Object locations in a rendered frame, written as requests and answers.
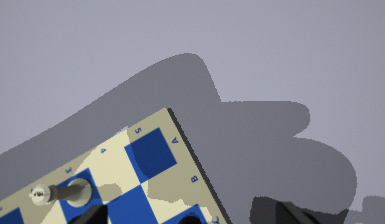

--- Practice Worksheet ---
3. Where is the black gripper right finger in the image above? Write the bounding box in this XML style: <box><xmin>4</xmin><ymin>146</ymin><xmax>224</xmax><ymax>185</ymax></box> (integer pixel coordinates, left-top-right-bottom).
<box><xmin>276</xmin><ymin>202</ymin><xmax>320</xmax><ymax>224</ymax></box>

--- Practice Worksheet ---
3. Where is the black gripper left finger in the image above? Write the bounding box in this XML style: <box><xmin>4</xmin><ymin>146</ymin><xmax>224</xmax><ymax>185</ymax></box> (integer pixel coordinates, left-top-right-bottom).
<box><xmin>67</xmin><ymin>204</ymin><xmax>108</xmax><ymax>224</ymax></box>

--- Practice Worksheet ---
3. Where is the blue and cream chessboard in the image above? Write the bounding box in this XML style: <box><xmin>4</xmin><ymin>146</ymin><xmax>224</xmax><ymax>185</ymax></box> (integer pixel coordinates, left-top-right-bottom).
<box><xmin>0</xmin><ymin>107</ymin><xmax>228</xmax><ymax>224</ymax></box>

